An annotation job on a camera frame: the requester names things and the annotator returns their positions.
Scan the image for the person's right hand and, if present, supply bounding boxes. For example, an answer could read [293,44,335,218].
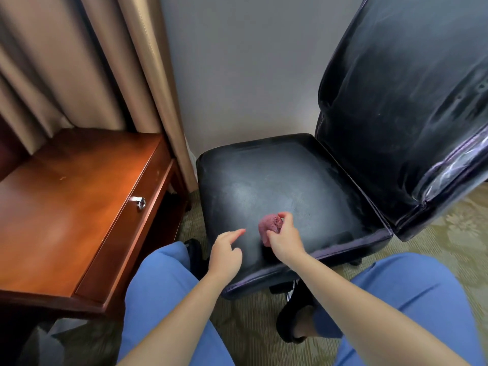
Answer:
[266,212,308,265]

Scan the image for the person's left hand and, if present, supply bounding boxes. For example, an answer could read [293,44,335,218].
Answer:
[207,228,247,285]

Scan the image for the pink cleaning cloth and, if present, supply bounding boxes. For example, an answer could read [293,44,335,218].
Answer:
[258,213,284,248]

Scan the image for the black leather chair backrest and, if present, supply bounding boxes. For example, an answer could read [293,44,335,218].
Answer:
[315,0,488,242]

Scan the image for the person's left forearm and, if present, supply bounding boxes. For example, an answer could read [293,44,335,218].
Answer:
[118,276,229,366]

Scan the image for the person's right forearm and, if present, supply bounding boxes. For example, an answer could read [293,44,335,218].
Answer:
[293,253,472,366]

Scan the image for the black right shoe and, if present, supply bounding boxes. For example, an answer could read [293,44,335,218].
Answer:
[276,282,317,344]

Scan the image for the blue trousers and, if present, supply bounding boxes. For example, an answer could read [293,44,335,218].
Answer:
[116,241,477,366]

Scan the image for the white sheer curtain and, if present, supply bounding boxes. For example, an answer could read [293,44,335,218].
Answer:
[186,137,199,181]

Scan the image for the brown wooden nightstand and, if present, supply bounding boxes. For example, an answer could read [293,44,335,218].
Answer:
[0,114,191,340]

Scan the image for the white plastic bag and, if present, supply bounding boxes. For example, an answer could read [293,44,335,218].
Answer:
[17,318,88,366]

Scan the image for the beige curtain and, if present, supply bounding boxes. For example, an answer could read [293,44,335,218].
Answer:
[0,0,198,193]

